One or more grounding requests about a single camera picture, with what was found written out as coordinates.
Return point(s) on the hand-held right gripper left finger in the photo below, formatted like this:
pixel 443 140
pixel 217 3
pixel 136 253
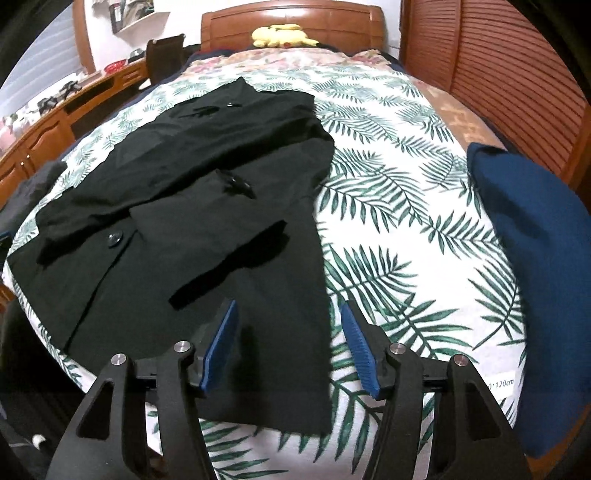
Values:
pixel 221 346

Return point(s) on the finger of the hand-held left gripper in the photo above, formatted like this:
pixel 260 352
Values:
pixel 3 237

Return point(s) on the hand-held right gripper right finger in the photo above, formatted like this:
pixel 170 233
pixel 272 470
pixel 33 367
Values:
pixel 362 355

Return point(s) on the black double-breasted coat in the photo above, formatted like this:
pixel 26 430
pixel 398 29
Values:
pixel 207 184

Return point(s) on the dark grey folded clothes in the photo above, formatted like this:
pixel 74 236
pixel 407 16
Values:
pixel 27 194

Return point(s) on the wooden desk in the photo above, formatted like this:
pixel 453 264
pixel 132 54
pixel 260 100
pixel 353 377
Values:
pixel 41 134

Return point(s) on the leaf-print blanket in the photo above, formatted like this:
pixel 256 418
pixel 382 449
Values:
pixel 392 207

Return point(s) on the black device on desk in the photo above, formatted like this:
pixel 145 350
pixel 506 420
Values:
pixel 60 94

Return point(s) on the grey window blind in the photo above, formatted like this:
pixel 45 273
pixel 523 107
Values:
pixel 46 60

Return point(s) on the blue folded garment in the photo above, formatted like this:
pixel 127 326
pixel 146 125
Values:
pixel 531 277

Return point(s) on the red basket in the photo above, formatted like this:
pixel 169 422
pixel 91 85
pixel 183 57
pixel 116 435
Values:
pixel 114 67

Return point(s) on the grey small appliance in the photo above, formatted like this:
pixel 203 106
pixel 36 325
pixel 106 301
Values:
pixel 135 54

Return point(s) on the dark wooden chair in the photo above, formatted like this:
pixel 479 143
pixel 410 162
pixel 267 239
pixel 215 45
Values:
pixel 164 60

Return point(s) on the floral quilt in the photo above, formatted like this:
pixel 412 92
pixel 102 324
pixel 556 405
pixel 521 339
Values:
pixel 286 62

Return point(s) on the yellow plush toy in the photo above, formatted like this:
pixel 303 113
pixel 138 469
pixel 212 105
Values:
pixel 281 36

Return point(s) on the wooden louvred wardrobe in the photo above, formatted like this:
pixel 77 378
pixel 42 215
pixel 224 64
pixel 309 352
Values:
pixel 485 55

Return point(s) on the wooden headboard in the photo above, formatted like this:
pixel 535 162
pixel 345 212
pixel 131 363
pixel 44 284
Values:
pixel 323 23

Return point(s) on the wooden window frame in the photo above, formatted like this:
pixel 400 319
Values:
pixel 84 37

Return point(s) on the white wall shelf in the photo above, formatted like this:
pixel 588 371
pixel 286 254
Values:
pixel 143 21

